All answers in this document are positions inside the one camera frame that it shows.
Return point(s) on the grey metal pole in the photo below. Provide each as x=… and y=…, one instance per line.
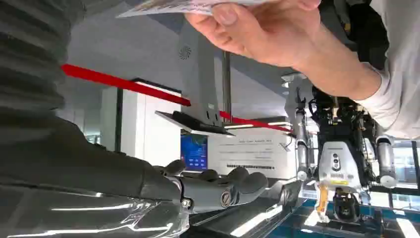
x=226, y=85

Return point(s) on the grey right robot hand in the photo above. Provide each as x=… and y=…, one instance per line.
x=82, y=170

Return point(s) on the red barrier strip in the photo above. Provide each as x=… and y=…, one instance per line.
x=124, y=83

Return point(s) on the ribbed grey right arm sleeve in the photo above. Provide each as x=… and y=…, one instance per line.
x=29, y=49

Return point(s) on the silver black humanoid robot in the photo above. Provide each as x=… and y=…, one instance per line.
x=339, y=157

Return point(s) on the white kiosk stand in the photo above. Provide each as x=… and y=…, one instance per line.
x=198, y=82

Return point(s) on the person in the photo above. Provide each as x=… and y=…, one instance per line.
x=402, y=65

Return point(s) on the person's hand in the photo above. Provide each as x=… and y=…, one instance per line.
x=262, y=36

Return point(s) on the blue display screen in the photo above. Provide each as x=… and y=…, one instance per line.
x=194, y=151

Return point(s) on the white printed sign board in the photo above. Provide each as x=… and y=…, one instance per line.
x=252, y=151

